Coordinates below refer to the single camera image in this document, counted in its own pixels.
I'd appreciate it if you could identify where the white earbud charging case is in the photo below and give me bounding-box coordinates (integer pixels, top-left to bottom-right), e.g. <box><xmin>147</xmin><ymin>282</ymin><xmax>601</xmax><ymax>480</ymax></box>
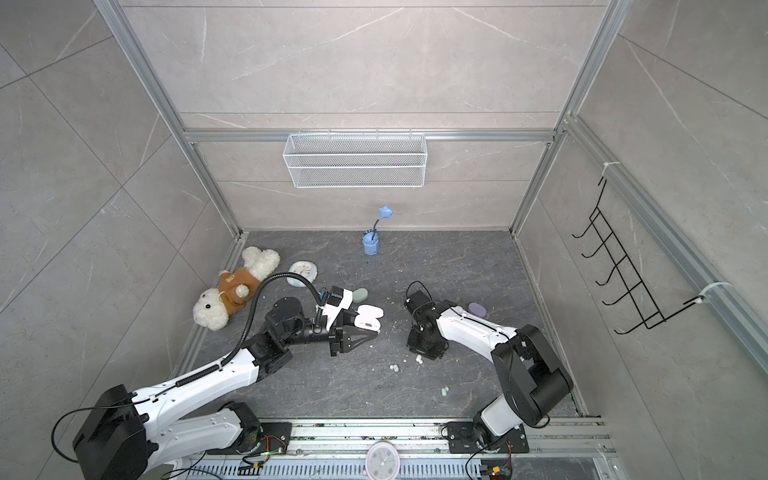
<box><xmin>354</xmin><ymin>304</ymin><xmax>384</xmax><ymax>332</ymax></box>

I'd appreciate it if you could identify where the purple earbud charging case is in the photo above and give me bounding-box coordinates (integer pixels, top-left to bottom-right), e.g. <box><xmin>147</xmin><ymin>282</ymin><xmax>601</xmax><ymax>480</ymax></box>
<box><xmin>467</xmin><ymin>302</ymin><xmax>488</xmax><ymax>319</ymax></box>

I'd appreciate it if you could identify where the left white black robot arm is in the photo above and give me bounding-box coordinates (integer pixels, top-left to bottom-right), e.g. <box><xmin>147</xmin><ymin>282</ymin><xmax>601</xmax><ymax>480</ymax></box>
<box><xmin>72</xmin><ymin>296</ymin><xmax>384</xmax><ymax>479</ymax></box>

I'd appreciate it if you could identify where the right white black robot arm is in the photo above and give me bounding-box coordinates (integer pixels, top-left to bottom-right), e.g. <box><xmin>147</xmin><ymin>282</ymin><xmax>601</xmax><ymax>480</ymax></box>
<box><xmin>404</xmin><ymin>290</ymin><xmax>573</xmax><ymax>445</ymax></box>

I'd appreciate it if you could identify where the green earbud charging case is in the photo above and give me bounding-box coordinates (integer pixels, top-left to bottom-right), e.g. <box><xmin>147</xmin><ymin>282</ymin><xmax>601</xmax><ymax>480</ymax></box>
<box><xmin>352</xmin><ymin>287</ymin><xmax>369</xmax><ymax>304</ymax></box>

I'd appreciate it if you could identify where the small round white clock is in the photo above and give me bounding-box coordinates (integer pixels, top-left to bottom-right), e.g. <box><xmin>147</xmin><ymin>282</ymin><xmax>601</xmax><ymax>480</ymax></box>
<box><xmin>287</xmin><ymin>260</ymin><xmax>318</xmax><ymax>288</ymax></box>

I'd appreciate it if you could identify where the blue cup holder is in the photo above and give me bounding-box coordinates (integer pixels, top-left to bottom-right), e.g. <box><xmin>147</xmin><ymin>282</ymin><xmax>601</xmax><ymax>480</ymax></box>
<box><xmin>362</xmin><ymin>231</ymin><xmax>379</xmax><ymax>256</ymax></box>

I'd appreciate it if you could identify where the white plush bear toy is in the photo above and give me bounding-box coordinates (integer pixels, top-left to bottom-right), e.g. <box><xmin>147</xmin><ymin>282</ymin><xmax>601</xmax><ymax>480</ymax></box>
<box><xmin>192</xmin><ymin>246</ymin><xmax>280</xmax><ymax>331</ymax></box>

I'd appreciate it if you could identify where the pink round clock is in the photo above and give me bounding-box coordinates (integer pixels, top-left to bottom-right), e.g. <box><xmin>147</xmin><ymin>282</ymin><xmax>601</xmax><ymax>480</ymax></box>
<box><xmin>364</xmin><ymin>441</ymin><xmax>401</xmax><ymax>480</ymax></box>

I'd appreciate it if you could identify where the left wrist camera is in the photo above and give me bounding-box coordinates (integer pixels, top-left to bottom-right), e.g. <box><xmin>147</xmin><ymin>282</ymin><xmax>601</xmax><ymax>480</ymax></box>
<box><xmin>318</xmin><ymin>286</ymin><xmax>353</xmax><ymax>330</ymax></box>

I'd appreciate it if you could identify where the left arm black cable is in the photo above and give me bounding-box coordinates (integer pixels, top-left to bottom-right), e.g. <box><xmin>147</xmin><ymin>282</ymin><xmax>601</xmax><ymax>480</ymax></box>
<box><xmin>218</xmin><ymin>272</ymin><xmax>325</xmax><ymax>367</ymax></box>

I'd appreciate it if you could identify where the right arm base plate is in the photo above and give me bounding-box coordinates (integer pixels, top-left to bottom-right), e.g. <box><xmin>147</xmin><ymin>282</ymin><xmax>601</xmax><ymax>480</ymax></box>
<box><xmin>440</xmin><ymin>422</ymin><xmax>530</xmax><ymax>454</ymax></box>

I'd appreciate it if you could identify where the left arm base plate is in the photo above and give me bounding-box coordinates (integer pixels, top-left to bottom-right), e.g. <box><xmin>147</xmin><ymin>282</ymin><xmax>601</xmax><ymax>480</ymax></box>
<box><xmin>206</xmin><ymin>422</ymin><xmax>293</xmax><ymax>455</ymax></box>

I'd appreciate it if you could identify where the white wire mesh basket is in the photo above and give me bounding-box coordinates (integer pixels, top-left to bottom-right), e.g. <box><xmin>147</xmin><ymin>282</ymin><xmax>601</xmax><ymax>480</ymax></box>
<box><xmin>283</xmin><ymin>133</ymin><xmax>428</xmax><ymax>188</ymax></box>

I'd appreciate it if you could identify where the black wire hook rack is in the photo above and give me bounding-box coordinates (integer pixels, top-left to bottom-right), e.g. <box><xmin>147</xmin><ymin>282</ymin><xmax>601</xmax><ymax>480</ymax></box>
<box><xmin>571</xmin><ymin>177</ymin><xmax>705</xmax><ymax>336</ymax></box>

